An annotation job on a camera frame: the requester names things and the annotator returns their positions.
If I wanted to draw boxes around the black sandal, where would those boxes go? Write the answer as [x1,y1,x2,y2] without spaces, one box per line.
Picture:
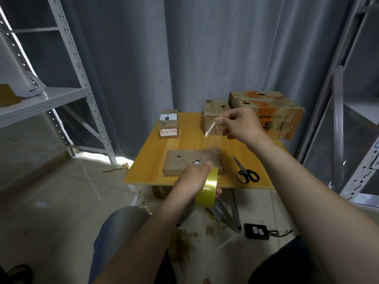
[0,263,34,284]

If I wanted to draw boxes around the person's right leg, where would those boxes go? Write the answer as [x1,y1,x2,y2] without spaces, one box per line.
[248,235,321,284]

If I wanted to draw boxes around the large orange print cardboard box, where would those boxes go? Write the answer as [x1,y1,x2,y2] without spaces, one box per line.
[229,90,306,141]

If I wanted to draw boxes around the tape scraps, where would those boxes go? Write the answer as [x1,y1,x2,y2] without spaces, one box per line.
[166,224,199,267]

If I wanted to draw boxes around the person's right hand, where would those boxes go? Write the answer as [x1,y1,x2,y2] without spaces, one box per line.
[216,106,274,153]

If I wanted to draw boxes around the person's left hand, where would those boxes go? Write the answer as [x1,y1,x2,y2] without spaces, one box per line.
[172,161,224,206]

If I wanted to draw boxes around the person's right forearm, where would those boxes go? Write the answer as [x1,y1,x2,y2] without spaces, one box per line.
[251,138,379,284]

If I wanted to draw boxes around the small cardboard box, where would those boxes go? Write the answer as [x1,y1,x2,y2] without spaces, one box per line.
[162,148,226,177]

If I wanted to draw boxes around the black adapter cable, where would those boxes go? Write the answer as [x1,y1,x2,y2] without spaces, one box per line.
[268,228,295,238]

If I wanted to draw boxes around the black-handled scissors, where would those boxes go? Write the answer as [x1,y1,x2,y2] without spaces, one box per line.
[232,155,261,185]

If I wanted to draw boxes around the yellow wooden table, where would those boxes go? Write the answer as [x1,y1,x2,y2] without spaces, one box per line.
[123,111,291,233]

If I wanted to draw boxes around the long white-labelled cardboard box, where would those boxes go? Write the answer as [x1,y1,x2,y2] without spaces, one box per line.
[158,109,180,140]

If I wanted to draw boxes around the medium brown cardboard box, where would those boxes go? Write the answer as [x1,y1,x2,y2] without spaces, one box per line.
[203,100,232,136]

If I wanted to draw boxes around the grey curtain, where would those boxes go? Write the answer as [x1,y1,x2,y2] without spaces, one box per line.
[12,0,379,163]

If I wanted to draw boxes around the person's left forearm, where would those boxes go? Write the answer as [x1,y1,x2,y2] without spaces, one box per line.
[94,189,202,284]

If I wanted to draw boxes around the grey metal shelf unit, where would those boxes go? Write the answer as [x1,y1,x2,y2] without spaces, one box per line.
[295,0,379,209]
[0,0,118,166]

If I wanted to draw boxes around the yellow tape roll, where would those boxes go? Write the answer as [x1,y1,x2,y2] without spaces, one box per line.
[195,167,219,209]

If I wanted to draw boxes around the black power adapter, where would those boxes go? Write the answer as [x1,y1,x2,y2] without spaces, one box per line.
[243,222,271,241]

